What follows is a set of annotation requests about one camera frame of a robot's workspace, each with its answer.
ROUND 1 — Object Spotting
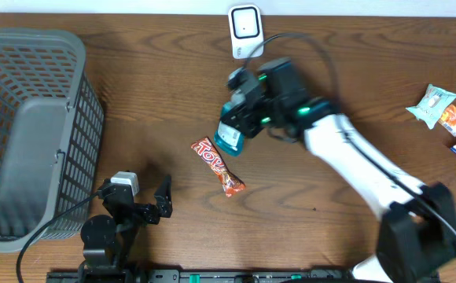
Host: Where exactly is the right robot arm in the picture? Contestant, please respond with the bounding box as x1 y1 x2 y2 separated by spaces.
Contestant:
221 67 456 282

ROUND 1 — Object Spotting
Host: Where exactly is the white barcode scanner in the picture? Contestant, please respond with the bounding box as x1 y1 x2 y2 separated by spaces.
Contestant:
228 4 264 60

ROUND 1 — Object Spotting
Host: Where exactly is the orange snack packet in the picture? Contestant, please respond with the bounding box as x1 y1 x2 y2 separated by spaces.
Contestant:
438 105 456 137

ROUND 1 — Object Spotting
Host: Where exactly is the light blue wet wipes pack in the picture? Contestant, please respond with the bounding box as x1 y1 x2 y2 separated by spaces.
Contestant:
406 84 456 130

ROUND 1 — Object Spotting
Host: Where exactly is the grey plastic shopping basket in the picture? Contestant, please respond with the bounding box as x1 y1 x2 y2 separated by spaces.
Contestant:
0 28 104 253

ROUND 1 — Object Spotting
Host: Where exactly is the red Top chocolate bar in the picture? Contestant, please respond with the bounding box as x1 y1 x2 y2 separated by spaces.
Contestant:
190 137 245 197

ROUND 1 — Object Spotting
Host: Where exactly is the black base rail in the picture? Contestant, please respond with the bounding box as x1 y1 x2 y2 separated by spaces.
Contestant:
46 269 354 283

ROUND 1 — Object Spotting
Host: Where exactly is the blue mouthwash bottle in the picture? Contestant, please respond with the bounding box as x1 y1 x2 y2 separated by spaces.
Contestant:
213 101 246 158

